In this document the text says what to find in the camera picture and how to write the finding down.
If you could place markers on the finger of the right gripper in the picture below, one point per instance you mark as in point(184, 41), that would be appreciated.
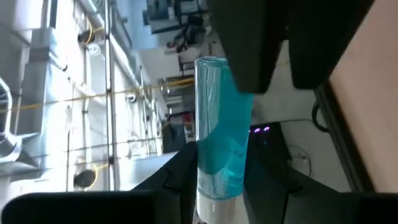
point(320, 37)
point(248, 37)

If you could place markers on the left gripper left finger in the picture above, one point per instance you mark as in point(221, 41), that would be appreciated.
point(174, 202)

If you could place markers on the long ceiling light bar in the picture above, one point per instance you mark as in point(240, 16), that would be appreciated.
point(109, 93)

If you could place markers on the black box with purple lights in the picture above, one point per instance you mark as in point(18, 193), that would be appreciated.
point(270, 137)

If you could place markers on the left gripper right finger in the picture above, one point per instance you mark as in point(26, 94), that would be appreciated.
point(280, 205)

